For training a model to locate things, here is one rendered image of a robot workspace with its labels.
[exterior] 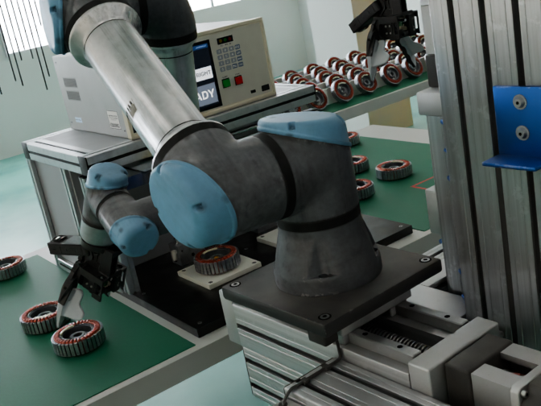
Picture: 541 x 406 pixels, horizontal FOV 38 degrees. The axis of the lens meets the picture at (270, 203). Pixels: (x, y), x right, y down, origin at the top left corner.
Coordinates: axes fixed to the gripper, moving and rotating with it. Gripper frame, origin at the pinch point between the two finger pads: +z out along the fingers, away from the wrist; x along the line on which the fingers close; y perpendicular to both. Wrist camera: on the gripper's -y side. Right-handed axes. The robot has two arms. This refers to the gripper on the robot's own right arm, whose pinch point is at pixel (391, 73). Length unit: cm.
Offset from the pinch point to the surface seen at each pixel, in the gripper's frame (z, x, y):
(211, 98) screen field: -0.4, -27.4, -36.2
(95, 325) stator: 36, -77, -23
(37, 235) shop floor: 114, 27, -364
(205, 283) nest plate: 37, -51, -19
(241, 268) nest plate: 37, -41, -17
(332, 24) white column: 27, 267, -311
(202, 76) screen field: -6.4, -28.6, -36.3
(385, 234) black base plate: 38.2, -7.6, -2.4
